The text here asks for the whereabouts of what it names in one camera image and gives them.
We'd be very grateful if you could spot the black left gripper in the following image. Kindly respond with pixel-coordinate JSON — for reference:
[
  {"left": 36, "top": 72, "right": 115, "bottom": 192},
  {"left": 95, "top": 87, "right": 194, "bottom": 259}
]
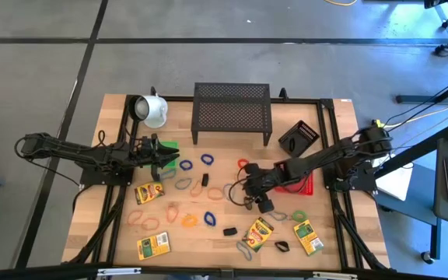
[{"left": 136, "top": 133, "right": 181, "bottom": 182}]

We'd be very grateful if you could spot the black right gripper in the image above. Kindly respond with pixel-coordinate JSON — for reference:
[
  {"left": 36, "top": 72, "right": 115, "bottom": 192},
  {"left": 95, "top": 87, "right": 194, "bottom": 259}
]
[{"left": 242, "top": 162, "right": 282, "bottom": 214}]

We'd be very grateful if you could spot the grey blue rubber band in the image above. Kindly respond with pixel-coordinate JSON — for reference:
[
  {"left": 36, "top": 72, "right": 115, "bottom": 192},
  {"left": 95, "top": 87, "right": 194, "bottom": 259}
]
[
  {"left": 267, "top": 210, "right": 289, "bottom": 222},
  {"left": 222, "top": 183, "right": 236, "bottom": 201}
]

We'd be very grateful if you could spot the green coil keychain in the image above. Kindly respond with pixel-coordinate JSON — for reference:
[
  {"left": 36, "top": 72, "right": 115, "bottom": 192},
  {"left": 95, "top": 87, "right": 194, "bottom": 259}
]
[{"left": 292, "top": 209, "right": 309, "bottom": 224}]

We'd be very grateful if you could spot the yellow green crayon box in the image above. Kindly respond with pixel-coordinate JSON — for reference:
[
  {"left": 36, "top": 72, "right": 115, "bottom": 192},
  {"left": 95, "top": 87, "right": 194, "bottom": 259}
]
[
  {"left": 292, "top": 219, "right": 325, "bottom": 257},
  {"left": 136, "top": 231, "right": 172, "bottom": 261},
  {"left": 241, "top": 216, "right": 275, "bottom": 254},
  {"left": 134, "top": 181, "right": 166, "bottom": 206}
]

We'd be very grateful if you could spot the yellow coil keychain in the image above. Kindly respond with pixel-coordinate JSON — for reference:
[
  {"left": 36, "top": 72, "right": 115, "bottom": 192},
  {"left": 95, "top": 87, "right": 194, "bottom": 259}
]
[{"left": 180, "top": 214, "right": 199, "bottom": 229}]

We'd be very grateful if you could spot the black office chair base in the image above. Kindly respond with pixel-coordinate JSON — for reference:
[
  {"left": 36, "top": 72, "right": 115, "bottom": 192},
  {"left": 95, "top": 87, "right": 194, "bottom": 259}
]
[{"left": 423, "top": 0, "right": 448, "bottom": 30}]

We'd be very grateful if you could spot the white mug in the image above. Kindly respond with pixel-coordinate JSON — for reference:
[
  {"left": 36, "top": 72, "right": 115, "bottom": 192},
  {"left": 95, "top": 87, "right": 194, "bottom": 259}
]
[{"left": 128, "top": 93, "right": 170, "bottom": 130}]

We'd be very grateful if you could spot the red plastic basket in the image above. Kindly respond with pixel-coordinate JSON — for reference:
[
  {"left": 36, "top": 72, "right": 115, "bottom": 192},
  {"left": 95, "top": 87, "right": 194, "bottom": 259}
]
[{"left": 274, "top": 170, "right": 315, "bottom": 196}]

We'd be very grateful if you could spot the black plastic basket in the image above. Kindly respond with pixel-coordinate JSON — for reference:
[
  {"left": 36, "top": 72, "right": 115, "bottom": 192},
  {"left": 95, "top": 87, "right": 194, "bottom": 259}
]
[{"left": 278, "top": 120, "right": 321, "bottom": 159}]

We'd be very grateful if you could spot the black mesh shelf riser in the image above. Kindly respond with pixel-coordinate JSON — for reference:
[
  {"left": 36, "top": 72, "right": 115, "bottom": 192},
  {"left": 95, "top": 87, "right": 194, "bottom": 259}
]
[{"left": 191, "top": 82, "right": 274, "bottom": 147}]

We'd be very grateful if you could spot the white box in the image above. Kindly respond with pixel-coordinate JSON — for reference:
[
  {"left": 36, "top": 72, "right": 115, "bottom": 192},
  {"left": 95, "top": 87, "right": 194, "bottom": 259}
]
[{"left": 375, "top": 153, "right": 415, "bottom": 202}]

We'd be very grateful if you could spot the blue grey side table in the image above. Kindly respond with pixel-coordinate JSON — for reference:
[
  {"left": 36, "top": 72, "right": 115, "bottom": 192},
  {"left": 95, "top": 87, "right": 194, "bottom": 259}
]
[{"left": 374, "top": 163, "right": 443, "bottom": 266}]

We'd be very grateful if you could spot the black crossbeam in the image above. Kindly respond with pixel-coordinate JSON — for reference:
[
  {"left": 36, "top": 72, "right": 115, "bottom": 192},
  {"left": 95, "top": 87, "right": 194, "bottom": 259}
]
[{"left": 0, "top": 262, "right": 448, "bottom": 280}]

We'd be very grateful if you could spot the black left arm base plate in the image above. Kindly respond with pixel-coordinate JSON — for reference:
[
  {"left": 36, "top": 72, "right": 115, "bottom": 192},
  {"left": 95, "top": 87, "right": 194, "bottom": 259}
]
[{"left": 79, "top": 166, "right": 135, "bottom": 187}]

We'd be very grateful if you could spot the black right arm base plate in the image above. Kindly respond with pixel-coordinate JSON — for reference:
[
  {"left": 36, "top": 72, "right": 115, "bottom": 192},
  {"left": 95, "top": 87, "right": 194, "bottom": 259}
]
[{"left": 322, "top": 161, "right": 379, "bottom": 193}]

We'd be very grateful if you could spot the silver metal bracket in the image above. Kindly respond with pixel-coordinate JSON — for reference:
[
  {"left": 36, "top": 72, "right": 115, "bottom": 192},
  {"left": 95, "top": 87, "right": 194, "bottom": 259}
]
[
  {"left": 96, "top": 267, "right": 142, "bottom": 278},
  {"left": 312, "top": 271, "right": 359, "bottom": 280}
]

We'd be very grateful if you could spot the black desk frame bar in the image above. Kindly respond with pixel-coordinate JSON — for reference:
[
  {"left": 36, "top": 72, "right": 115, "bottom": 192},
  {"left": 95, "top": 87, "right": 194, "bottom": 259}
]
[
  {"left": 395, "top": 82, "right": 448, "bottom": 106},
  {"left": 375, "top": 124, "right": 448, "bottom": 180}
]

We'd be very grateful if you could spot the pale cable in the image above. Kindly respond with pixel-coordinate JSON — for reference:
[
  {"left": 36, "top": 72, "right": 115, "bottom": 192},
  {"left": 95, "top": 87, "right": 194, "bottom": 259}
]
[{"left": 383, "top": 104, "right": 448, "bottom": 129}]

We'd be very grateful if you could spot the black cable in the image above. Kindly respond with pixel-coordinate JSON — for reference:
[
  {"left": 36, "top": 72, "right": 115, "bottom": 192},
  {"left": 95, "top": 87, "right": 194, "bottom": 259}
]
[{"left": 385, "top": 80, "right": 448, "bottom": 131}]

